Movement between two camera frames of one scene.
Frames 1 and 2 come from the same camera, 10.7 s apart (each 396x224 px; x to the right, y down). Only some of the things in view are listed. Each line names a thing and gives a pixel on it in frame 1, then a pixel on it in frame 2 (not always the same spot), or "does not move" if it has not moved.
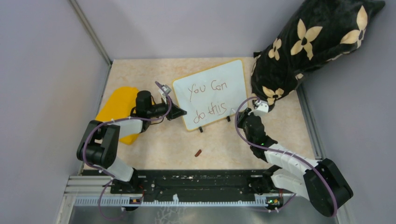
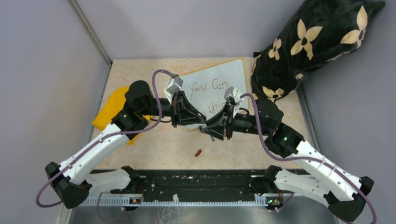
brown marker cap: [198, 153] does not move
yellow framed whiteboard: [210, 95] does not move
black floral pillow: [318, 31] does not move
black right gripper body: [241, 122] → [230, 125]
